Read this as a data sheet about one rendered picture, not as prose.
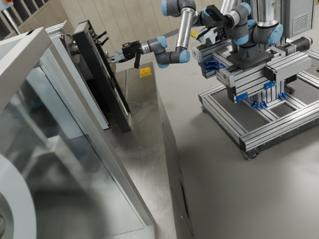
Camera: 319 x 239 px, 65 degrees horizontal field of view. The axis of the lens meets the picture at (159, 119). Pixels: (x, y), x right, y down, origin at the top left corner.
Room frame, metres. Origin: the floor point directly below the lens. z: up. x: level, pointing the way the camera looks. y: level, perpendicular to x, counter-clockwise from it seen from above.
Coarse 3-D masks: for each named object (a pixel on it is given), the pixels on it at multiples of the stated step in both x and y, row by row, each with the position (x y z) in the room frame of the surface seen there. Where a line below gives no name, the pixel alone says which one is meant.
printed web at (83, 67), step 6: (66, 48) 1.17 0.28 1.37; (72, 60) 1.17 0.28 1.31; (78, 66) 1.32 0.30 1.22; (84, 66) 1.31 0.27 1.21; (78, 72) 1.17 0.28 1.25; (84, 72) 1.31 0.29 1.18; (90, 72) 1.31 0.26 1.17; (84, 78) 1.32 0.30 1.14; (90, 78) 1.33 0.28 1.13; (96, 102) 1.17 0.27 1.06; (102, 114) 1.17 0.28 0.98
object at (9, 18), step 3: (6, 9) 0.95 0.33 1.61; (3, 12) 0.94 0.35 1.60; (6, 12) 0.94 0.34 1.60; (6, 15) 0.94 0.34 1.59; (9, 15) 0.95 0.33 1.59; (9, 18) 0.94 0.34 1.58; (12, 18) 0.95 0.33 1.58; (9, 21) 0.94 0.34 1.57; (12, 21) 0.94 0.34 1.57; (12, 24) 0.94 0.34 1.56; (15, 24) 0.95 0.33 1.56; (12, 27) 0.94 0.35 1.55; (15, 27) 0.94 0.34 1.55; (15, 30) 0.94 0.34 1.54; (18, 30) 0.94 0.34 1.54; (18, 33) 0.94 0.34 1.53; (21, 33) 0.95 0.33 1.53
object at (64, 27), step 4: (60, 24) 1.24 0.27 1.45; (64, 24) 1.20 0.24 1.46; (68, 24) 1.25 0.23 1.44; (48, 28) 1.25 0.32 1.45; (52, 28) 1.21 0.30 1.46; (56, 28) 1.21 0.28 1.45; (60, 28) 1.16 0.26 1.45; (64, 28) 1.17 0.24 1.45; (68, 28) 1.22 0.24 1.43; (48, 32) 1.18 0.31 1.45; (52, 32) 1.17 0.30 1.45; (56, 32) 1.17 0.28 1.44; (64, 32) 1.16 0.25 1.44
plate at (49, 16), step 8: (56, 0) 2.35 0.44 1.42; (48, 8) 2.11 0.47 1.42; (56, 8) 2.26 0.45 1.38; (40, 16) 1.91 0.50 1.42; (48, 16) 2.03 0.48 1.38; (56, 16) 2.18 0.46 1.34; (64, 16) 2.34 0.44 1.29; (32, 24) 1.74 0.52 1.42; (40, 24) 1.84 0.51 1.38; (48, 24) 1.96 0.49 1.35; (56, 24) 2.10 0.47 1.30; (24, 32) 1.59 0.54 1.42; (72, 32) 2.33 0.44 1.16
